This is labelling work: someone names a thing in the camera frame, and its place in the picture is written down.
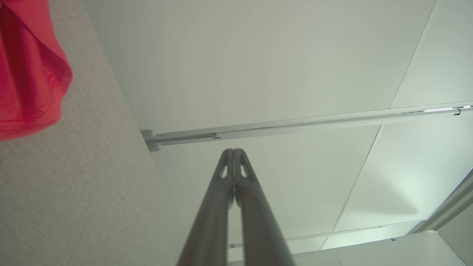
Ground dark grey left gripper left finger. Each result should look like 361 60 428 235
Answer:
177 149 235 266

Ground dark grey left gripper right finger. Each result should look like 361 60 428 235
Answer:
234 149 296 266

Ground red Bulls 23 jersey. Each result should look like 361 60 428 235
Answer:
0 0 73 141

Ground grey partition side frame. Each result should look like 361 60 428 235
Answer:
405 166 473 237

